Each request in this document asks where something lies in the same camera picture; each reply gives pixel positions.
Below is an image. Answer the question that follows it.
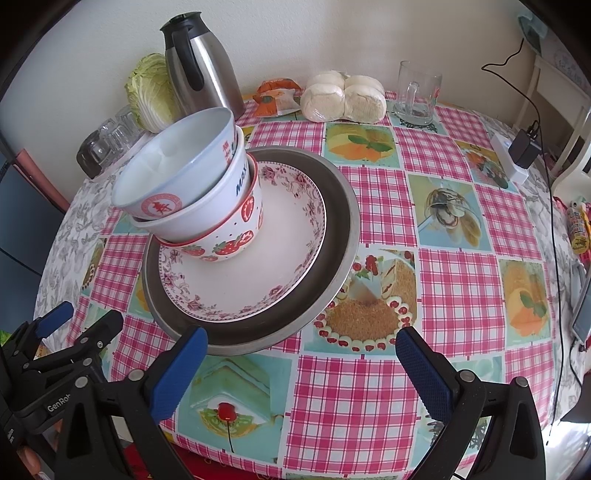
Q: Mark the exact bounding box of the clear drinking glass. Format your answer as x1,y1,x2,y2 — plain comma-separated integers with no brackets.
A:
108,126,138,154
98,117,120,144
116,105,143,134

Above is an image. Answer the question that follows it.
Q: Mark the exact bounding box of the steel thermos jug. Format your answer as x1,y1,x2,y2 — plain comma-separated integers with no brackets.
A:
160,14,246,121

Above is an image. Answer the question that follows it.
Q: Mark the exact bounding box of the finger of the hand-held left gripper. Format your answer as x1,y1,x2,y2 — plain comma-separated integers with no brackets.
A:
9,301,75,365
34,310,124,377

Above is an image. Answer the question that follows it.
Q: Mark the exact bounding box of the orange snack packet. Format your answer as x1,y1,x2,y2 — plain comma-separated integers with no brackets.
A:
255,90,303,118
257,79,301,95

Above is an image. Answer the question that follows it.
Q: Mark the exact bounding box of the white chair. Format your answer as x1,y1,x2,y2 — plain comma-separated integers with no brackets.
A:
515,51,591,204

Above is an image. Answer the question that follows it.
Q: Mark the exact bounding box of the pink board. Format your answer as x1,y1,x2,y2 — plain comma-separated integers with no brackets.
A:
14,148,68,213

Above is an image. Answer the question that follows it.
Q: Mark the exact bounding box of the black cable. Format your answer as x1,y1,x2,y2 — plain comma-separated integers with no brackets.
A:
481,37,587,444

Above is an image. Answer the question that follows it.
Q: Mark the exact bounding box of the napa cabbage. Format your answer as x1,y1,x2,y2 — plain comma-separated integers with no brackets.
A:
126,53,181,134

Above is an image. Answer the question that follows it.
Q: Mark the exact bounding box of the pink checked tablecloth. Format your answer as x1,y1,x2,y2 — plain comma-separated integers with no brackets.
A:
76,90,566,478

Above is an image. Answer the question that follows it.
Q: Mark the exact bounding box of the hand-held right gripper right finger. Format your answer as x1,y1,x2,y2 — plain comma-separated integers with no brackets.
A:
396,327,546,480

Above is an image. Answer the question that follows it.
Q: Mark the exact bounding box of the white power strip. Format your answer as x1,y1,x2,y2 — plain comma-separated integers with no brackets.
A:
489,133,529,184

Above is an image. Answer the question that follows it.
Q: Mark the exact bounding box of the large metal basin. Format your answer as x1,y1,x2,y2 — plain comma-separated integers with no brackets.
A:
141,147,360,357

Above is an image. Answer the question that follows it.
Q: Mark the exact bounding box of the strawberry print bowl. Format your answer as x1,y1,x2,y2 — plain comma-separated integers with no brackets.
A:
159,154,264,263

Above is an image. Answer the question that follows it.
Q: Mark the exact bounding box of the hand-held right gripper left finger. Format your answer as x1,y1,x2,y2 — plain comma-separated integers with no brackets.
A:
54,326,208,480

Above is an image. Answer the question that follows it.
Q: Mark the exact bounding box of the white square bowl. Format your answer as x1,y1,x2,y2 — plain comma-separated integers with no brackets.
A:
129,127,252,243

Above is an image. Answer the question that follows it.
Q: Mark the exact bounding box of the black power adapter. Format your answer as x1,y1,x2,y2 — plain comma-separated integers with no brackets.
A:
508,121,543,168

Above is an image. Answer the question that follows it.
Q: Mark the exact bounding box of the dark cabinet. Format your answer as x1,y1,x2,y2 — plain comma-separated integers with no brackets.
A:
0,148,68,333

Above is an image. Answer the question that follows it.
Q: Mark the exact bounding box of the bag of steamed buns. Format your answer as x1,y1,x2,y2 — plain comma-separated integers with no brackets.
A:
300,71,348,123
344,73,387,123

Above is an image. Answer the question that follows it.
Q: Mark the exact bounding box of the dark brown glass cup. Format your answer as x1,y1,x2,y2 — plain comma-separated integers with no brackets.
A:
76,129,114,180

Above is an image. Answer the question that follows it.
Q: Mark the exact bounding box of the clear glass mug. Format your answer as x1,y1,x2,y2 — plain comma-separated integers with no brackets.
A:
392,60,443,126

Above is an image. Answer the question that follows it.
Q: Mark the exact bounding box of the floral rimmed white plate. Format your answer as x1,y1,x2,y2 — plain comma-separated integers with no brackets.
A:
158,161,328,323

